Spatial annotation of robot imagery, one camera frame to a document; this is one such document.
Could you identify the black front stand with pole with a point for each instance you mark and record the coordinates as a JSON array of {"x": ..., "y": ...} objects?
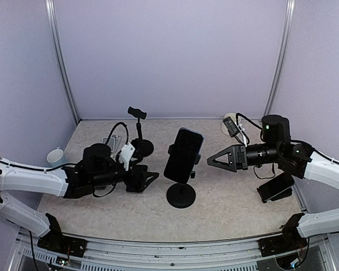
[{"x": 182, "y": 195}]

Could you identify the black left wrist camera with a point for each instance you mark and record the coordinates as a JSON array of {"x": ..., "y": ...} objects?
[{"x": 136, "y": 154}]

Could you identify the aluminium frame post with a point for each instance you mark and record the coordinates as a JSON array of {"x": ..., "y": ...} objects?
[
  {"x": 285, "y": 38},
  {"x": 50, "y": 9}
]

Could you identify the left aluminium frame post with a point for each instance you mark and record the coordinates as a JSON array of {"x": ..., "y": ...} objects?
[{"x": 50, "y": 9}]

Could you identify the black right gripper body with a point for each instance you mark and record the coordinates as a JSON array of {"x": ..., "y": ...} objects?
[{"x": 242, "y": 157}]

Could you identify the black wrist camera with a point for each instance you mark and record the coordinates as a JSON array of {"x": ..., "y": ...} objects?
[
  {"x": 136, "y": 154},
  {"x": 231, "y": 126}
]

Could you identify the aluminium front rail base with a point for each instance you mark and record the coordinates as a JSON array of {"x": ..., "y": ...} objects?
[{"x": 106, "y": 254}]

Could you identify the black phone on right stand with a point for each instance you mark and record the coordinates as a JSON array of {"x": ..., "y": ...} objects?
[{"x": 279, "y": 183}]

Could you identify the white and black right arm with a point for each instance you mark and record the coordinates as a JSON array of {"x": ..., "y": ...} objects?
[{"x": 295, "y": 159}]

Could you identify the black round stand base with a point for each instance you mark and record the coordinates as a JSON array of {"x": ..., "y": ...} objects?
[{"x": 145, "y": 146}]

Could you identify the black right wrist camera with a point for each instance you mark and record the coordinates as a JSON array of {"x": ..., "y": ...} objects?
[{"x": 231, "y": 126}]

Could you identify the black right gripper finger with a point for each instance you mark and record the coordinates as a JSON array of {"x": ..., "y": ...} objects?
[
  {"x": 228, "y": 166},
  {"x": 223, "y": 153}
]

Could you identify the white folding phone stand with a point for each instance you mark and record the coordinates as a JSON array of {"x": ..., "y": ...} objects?
[{"x": 113, "y": 142}]

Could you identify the light blue plastic cup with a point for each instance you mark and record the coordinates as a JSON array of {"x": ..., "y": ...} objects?
[{"x": 56, "y": 157}]

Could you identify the white ceramic mug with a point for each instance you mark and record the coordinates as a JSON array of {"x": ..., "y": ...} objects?
[{"x": 223, "y": 128}]

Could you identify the right aluminium frame post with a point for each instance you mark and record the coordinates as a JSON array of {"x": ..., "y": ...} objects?
[{"x": 285, "y": 38}]

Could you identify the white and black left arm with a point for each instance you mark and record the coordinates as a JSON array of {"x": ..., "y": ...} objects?
[{"x": 96, "y": 169}]

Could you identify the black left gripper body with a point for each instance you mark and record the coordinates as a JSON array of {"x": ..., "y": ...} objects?
[{"x": 131, "y": 183}]

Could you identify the black folding phone stand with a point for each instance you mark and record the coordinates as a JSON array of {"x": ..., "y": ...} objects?
[{"x": 267, "y": 196}]

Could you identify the blue phone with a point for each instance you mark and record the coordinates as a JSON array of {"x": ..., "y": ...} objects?
[{"x": 183, "y": 156}]

